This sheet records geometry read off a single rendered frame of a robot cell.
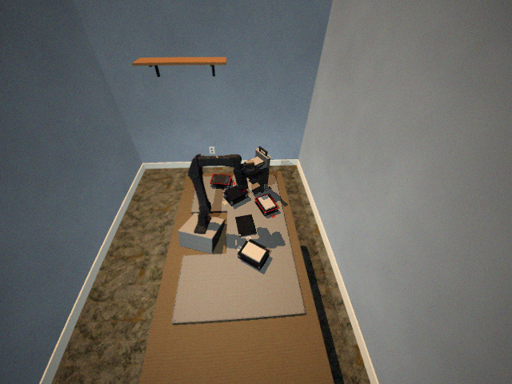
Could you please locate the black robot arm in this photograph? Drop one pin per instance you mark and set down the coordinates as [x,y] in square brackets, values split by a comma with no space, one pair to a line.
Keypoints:
[195,173]

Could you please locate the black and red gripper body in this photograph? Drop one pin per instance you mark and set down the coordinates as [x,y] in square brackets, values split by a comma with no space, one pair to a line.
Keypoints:
[239,184]

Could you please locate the black rectangular frame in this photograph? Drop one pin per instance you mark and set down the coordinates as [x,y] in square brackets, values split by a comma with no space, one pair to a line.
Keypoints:
[250,261]

